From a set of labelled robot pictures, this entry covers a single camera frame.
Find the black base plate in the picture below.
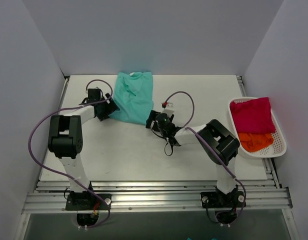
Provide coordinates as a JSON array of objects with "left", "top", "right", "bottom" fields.
[
  {"left": 200, "top": 191, "right": 246, "bottom": 209},
  {"left": 65, "top": 192, "right": 112, "bottom": 211}
]

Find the black thin cable loop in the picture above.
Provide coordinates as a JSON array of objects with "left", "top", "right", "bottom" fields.
[{"left": 148, "top": 127, "right": 174, "bottom": 158}]

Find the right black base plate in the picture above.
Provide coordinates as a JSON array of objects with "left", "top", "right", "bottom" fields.
[{"left": 200, "top": 191, "right": 246, "bottom": 209}]

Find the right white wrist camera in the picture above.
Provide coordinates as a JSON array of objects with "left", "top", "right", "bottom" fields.
[{"left": 161, "top": 101, "right": 175, "bottom": 117}]

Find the magenta t-shirt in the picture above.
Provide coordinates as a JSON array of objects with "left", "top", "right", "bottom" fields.
[{"left": 229, "top": 97, "right": 276, "bottom": 134}]

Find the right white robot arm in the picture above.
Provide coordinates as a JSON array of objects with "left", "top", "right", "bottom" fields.
[{"left": 145, "top": 110, "right": 240, "bottom": 207}]

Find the orange t-shirt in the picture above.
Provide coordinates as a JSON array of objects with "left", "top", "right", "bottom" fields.
[{"left": 238, "top": 133, "right": 274, "bottom": 153}]

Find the white plastic basket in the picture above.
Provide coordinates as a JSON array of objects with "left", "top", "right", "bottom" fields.
[{"left": 228, "top": 97, "right": 287, "bottom": 159}]

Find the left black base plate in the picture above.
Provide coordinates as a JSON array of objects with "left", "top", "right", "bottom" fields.
[{"left": 65, "top": 192, "right": 112, "bottom": 211}]

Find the aluminium frame rail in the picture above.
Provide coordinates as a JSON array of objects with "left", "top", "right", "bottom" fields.
[{"left": 22, "top": 178, "right": 293, "bottom": 214}]

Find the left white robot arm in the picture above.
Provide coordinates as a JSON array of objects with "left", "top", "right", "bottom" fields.
[{"left": 48, "top": 88, "right": 120, "bottom": 210}]

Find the teal t-shirt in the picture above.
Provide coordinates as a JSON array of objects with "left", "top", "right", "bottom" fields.
[{"left": 110, "top": 71, "right": 154, "bottom": 125}]

